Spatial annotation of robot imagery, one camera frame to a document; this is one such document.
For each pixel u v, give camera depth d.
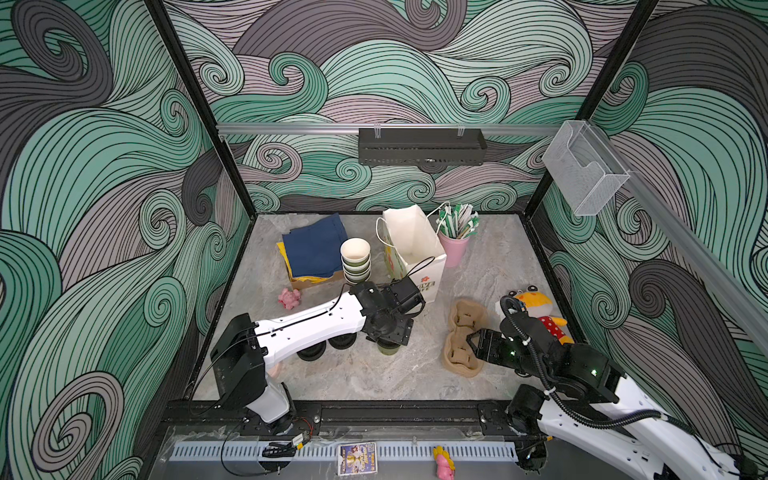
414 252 1.04
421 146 0.95
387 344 0.68
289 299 0.92
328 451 0.70
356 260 0.83
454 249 0.96
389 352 0.81
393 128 0.92
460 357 0.80
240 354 0.40
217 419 0.75
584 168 0.78
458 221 0.96
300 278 0.95
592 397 0.43
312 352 0.83
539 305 0.86
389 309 0.54
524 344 0.48
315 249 1.00
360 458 0.67
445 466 0.65
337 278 0.98
